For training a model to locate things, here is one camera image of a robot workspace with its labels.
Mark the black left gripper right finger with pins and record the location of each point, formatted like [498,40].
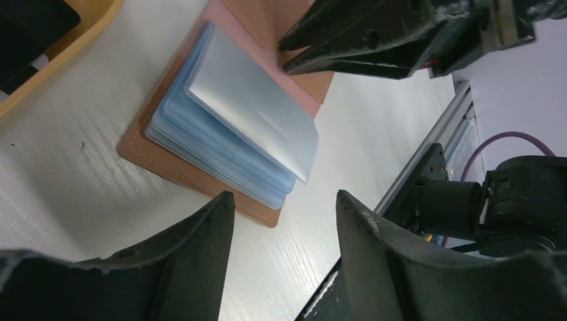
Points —
[393,274]

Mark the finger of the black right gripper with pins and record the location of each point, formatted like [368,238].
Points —
[381,62]

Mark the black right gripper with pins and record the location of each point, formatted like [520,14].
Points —
[461,31]

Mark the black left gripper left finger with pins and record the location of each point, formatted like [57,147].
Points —
[177,274]

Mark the aluminium frame rail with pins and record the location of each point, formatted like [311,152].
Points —
[429,163]

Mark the tan oval card tray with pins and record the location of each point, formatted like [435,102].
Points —
[95,16]

